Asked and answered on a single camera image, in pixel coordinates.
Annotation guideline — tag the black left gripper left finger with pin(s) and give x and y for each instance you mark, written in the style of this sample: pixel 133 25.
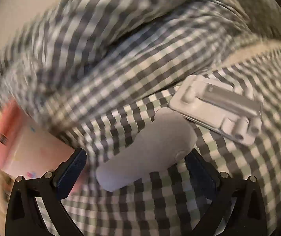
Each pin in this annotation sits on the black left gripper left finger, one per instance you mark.
pixel 23 216

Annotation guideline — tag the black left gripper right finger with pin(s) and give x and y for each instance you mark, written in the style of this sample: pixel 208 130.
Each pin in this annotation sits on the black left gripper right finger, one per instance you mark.
pixel 242 197

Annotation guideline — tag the white small bottle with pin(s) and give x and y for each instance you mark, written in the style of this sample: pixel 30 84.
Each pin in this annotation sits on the white small bottle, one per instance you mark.
pixel 161 144

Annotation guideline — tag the pink children's drinking cup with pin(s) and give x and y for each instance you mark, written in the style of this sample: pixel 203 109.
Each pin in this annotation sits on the pink children's drinking cup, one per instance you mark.
pixel 25 148

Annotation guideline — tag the white charger plug pack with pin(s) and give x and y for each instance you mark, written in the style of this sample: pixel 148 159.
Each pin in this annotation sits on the white charger plug pack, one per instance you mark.
pixel 234 113

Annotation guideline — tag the grey checked duvet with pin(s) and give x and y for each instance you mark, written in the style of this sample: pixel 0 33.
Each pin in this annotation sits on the grey checked duvet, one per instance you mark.
pixel 84 58

